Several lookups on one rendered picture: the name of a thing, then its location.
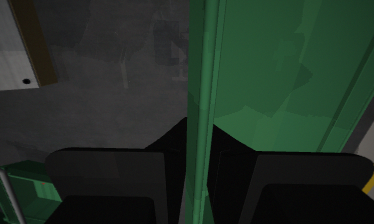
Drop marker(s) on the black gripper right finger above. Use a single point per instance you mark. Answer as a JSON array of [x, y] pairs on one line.
[[238, 173]]

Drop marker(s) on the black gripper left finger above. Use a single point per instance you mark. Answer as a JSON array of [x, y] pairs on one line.
[[157, 171]]

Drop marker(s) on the green plastic tray with white wire bars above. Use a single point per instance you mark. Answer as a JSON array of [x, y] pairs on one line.
[[276, 75]]

